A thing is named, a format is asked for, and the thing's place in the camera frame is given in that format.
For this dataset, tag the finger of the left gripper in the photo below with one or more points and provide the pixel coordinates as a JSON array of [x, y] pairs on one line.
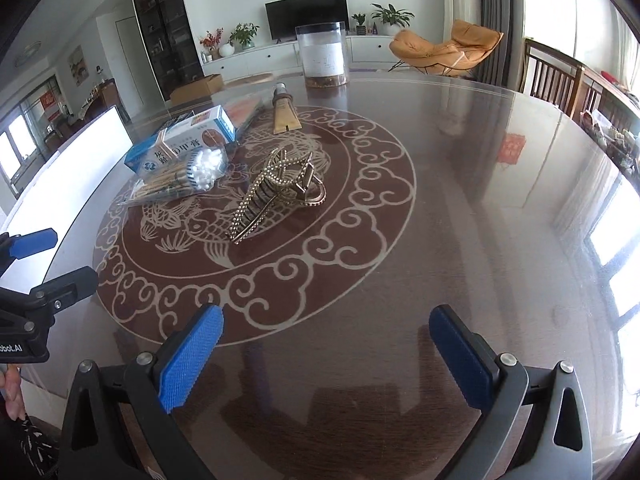
[[18, 247], [65, 290]]

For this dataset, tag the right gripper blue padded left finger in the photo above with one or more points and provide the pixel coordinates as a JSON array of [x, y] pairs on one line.
[[96, 443]]

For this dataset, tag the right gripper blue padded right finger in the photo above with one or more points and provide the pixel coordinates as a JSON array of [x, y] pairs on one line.
[[555, 443]]

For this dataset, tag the gold tube with silver cap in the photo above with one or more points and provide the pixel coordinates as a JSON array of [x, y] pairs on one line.
[[285, 117]]

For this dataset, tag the black patterned sleeve forearm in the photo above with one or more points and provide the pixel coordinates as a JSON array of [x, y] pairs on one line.
[[36, 453]]

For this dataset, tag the person's left hand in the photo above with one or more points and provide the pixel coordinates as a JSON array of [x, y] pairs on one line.
[[11, 387]]

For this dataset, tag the white cardboard storage box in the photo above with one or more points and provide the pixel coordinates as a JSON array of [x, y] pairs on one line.
[[70, 194]]

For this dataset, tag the bag of cotton swabs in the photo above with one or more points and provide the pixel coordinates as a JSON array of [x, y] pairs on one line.
[[164, 178]]

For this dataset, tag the black box on table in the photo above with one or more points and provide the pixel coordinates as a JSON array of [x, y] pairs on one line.
[[174, 120]]

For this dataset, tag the blue white medicine box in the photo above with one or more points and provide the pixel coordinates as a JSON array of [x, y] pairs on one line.
[[210, 128]]

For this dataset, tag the gold pearl claw hair clip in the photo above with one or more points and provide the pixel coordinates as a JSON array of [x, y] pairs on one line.
[[284, 178]]

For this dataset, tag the brown cardboard box on floor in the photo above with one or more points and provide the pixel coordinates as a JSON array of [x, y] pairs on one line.
[[202, 88]]

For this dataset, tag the packaged orange comb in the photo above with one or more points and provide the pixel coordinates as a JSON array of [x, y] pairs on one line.
[[242, 111]]

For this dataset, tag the red flower vase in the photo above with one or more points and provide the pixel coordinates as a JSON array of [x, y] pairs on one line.
[[211, 42]]

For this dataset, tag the dark display cabinet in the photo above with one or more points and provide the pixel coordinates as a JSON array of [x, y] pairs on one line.
[[167, 37]]

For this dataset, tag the green potted plant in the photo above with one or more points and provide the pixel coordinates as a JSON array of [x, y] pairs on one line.
[[243, 35]]

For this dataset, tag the black flat television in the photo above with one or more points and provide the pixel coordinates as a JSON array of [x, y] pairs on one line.
[[284, 16]]

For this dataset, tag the wooden dining chair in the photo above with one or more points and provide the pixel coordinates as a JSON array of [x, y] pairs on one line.
[[551, 76]]

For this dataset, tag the clear cylindrical container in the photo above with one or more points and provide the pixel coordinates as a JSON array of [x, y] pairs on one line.
[[322, 50]]

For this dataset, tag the orange lounge chair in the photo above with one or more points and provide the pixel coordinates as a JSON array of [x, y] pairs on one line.
[[469, 45]]

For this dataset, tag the white tv cabinet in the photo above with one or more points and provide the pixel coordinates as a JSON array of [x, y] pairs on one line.
[[361, 51]]

